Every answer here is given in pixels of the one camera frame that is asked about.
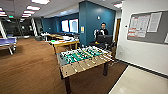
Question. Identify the foosball table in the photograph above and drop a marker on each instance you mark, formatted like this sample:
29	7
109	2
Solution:
83	58

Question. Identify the black wheeled cart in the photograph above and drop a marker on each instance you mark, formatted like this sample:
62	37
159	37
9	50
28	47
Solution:
100	45

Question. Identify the yellow edged white table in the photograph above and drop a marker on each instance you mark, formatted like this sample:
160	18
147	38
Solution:
66	44

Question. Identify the black monitor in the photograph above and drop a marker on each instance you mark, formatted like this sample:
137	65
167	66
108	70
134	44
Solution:
104	39

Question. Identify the person in dark top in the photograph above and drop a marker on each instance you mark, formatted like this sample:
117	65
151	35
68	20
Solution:
103	30

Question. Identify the long wooden table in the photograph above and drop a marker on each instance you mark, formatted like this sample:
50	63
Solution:
51	36

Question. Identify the brown wooden door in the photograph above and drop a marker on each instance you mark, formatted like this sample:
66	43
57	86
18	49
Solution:
117	32

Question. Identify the grey notice board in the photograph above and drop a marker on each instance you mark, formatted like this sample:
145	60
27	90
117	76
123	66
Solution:
146	26

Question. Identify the blue ping pong table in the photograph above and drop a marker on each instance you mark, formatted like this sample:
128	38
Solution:
7	42

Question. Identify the yellow wall sign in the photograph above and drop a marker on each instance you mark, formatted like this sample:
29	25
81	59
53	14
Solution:
82	29

